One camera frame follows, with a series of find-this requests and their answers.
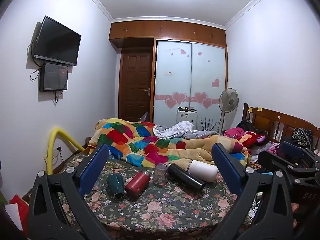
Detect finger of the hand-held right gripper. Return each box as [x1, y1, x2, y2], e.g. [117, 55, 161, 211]
[278, 141, 320, 168]
[257, 151, 304, 184]

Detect standing fan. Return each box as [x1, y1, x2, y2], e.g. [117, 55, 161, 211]
[217, 88, 239, 134]

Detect yellow foam pipe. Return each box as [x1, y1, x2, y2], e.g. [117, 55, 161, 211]
[47, 127, 86, 175]

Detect black dotted cloth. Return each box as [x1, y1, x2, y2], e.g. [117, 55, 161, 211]
[292, 127, 314, 151]

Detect black wall television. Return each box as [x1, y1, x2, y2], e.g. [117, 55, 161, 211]
[33, 15, 82, 67]

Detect red bottle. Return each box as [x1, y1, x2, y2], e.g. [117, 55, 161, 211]
[124, 172, 151, 196]

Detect red plush toy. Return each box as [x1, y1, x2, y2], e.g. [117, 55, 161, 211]
[239, 130, 268, 147]

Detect white bottle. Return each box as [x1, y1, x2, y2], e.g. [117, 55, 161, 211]
[187, 160, 219, 183]

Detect colourful patchwork quilt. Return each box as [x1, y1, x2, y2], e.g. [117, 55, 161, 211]
[88, 118, 252, 168]

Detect clear glass cup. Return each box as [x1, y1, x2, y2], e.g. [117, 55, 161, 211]
[152, 163, 168, 186]

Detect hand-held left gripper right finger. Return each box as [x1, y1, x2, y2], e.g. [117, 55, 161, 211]
[211, 143, 294, 240]

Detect brown wooden door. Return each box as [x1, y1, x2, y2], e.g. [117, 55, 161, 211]
[119, 49, 154, 123]

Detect dark green cup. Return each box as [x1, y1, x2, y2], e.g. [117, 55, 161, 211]
[107, 174, 126, 200]

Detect white appliance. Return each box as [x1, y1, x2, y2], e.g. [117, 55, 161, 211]
[176, 107, 199, 128]

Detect grey patterned cloth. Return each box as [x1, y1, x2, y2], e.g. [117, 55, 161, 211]
[153, 121, 221, 140]

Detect wooden headboard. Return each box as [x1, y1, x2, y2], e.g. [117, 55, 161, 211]
[242, 103, 320, 146]

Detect red box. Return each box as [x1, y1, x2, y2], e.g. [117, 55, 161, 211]
[9, 194, 30, 232]

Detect floral bed sheet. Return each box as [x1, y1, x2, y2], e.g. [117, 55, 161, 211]
[54, 152, 253, 238]

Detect dark dried twigs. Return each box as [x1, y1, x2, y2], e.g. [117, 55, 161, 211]
[200, 117, 220, 132]

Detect sliding wardrobe with heart stickers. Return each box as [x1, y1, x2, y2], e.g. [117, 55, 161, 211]
[153, 39, 228, 133]

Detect black monitor cable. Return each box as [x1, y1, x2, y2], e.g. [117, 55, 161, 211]
[30, 66, 42, 82]

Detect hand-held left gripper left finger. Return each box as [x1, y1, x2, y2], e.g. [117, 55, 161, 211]
[27, 144, 112, 240]

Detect black bag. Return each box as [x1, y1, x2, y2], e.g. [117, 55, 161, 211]
[236, 119, 258, 133]

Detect pink cloth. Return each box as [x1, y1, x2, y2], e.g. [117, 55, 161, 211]
[223, 127, 247, 139]

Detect small black monitor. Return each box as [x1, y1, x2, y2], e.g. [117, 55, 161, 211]
[39, 62, 69, 92]

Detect black bottle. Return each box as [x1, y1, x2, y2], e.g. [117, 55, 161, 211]
[167, 164, 206, 194]

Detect wooden overhead cabinet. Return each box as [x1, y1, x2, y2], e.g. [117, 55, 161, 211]
[109, 21, 227, 48]

